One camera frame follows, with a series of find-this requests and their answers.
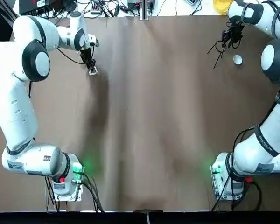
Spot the black computer with red logo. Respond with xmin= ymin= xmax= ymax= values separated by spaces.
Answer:
xmin=19 ymin=0 xmax=54 ymax=15

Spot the aluminium frame post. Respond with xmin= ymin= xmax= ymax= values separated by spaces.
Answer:
xmin=139 ymin=0 xmax=153 ymax=21

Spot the grey usb hub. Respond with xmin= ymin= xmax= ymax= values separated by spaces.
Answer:
xmin=90 ymin=4 xmax=103 ymax=14

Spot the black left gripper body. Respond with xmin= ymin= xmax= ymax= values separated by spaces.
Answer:
xmin=80 ymin=49 xmax=96 ymax=63

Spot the black wire tripod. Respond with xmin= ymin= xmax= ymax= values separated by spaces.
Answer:
xmin=207 ymin=39 xmax=227 ymax=70

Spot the yellow bag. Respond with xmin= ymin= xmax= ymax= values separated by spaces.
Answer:
xmin=211 ymin=0 xmax=234 ymax=16

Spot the white crucible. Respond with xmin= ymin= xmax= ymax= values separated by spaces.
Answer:
xmin=232 ymin=54 xmax=244 ymax=66

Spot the black ridged power supply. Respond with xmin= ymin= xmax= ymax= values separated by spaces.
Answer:
xmin=127 ymin=0 xmax=142 ymax=10

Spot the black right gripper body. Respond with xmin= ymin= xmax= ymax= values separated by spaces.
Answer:
xmin=228 ymin=21 xmax=245 ymax=39

